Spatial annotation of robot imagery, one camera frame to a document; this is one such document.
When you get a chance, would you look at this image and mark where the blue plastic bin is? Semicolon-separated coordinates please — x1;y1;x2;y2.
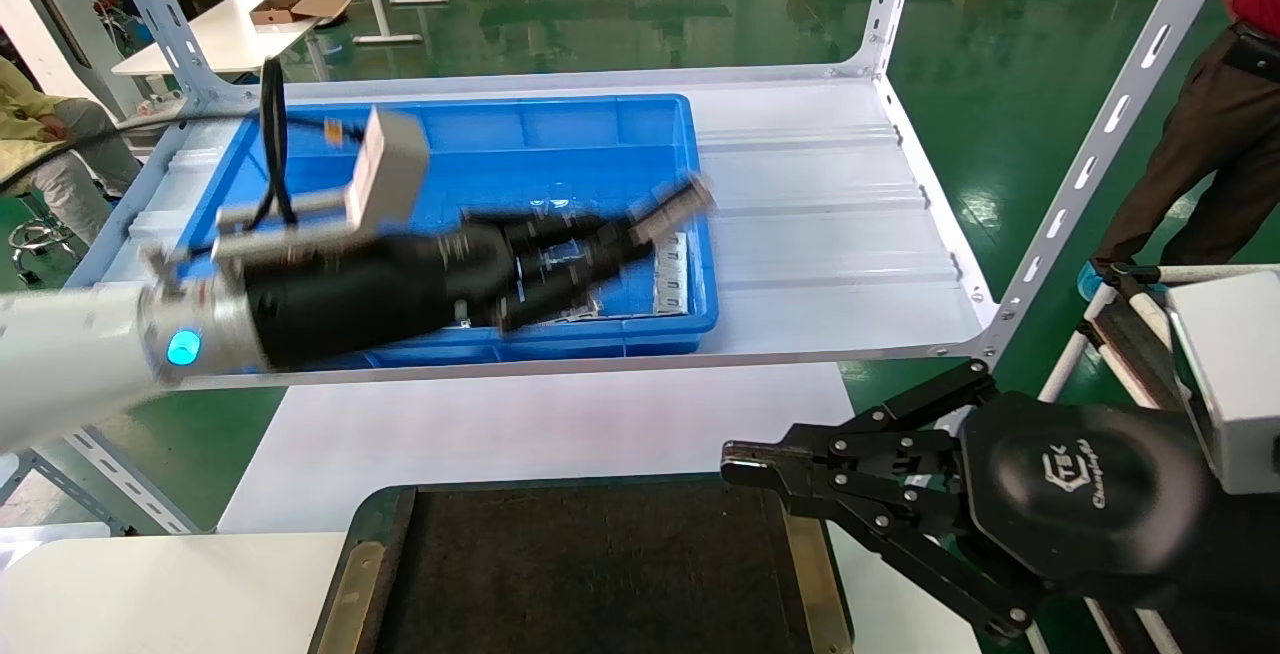
170;94;719;370

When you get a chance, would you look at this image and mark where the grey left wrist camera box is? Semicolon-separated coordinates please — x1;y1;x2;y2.
345;106;431;233

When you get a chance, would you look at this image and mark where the white work table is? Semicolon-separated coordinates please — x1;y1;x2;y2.
112;0;356;77

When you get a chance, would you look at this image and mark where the person in red shirt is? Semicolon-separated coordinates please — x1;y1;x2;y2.
1078;0;1280;300

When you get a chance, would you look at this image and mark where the white machine stand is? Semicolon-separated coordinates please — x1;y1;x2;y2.
0;0;186;140

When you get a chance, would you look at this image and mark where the white metal shelf rack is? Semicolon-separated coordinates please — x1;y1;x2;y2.
0;0;1241;535

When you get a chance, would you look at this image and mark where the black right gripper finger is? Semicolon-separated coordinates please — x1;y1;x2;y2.
722;359;1001;485
775;479;1046;642

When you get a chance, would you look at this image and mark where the black container tray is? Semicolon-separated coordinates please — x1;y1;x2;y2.
310;474;851;654

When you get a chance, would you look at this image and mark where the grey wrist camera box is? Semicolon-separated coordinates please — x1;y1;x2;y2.
345;106;431;233
1165;272;1280;495

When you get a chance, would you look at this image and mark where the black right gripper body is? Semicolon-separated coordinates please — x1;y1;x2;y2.
960;392;1211;585

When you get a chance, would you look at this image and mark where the silver metal channel part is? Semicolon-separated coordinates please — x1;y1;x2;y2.
630;177;716;245

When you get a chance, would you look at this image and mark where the grey slotted metal part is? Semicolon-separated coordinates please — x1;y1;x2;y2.
653;234;691;316

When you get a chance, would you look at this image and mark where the chrome stool base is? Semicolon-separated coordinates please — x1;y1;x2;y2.
8;194;81;285

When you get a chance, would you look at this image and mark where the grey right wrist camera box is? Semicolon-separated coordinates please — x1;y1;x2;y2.
1165;272;1280;495

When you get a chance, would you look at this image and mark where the seated person in yellow jacket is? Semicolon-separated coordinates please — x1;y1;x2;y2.
0;54;141;245

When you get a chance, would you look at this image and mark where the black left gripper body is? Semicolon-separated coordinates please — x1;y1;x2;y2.
245;224;521;370

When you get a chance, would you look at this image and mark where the dark metal channel part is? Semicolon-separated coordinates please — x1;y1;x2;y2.
545;296;604;325

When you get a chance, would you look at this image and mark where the open cardboard box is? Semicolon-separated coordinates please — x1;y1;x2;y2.
250;0;351;27

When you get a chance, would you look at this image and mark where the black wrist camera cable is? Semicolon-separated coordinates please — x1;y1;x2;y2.
255;56;298;227

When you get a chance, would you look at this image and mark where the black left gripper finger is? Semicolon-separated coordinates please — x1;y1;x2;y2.
510;214;656;270
497;269;601;332

